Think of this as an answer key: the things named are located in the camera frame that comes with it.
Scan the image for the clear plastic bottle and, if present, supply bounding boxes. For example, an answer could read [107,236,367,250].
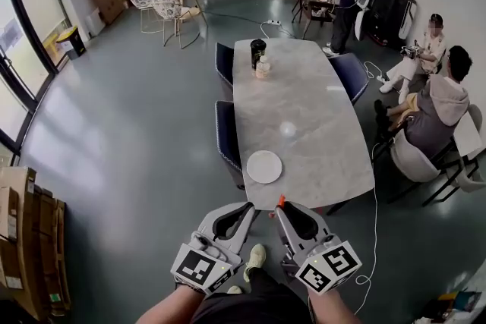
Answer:
[255,55,272,80]

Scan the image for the pile of coloured papers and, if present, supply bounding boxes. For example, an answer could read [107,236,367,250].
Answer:
[427,288,484,324]

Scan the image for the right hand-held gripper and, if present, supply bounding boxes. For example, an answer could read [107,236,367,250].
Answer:
[275,201,362,295]

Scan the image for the dark blue chair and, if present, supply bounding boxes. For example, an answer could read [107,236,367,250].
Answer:
[214,99,246,190]
[328,52,371,106]
[214,42,235,87]

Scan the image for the black bin with yellow lid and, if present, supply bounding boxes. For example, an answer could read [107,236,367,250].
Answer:
[55,24,87,61]

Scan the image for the black equipment case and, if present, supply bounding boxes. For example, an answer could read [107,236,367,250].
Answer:
[364,0,418,47]

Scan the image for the white chair with black legs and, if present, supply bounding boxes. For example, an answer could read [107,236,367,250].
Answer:
[387,131,481,208]

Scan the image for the white round plate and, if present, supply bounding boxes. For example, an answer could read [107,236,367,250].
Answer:
[246,149,284,185]

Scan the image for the stack of cardboard boxes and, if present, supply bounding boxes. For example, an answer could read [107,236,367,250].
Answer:
[0,165,72,320]

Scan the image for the person's left forearm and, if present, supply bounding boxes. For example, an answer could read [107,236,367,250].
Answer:
[134,283,207,324]

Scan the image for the person's black shorts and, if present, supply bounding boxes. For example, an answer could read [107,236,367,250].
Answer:
[188,268,313,324]

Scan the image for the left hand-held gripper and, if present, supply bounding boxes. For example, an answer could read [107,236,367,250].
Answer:
[170,201,257,295]

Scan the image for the person's right forearm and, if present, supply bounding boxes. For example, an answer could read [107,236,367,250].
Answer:
[306,286,362,324]

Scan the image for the white cable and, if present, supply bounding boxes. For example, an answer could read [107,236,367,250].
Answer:
[354,184,381,316]

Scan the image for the black tumbler cup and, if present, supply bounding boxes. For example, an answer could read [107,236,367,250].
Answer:
[250,38,267,70]

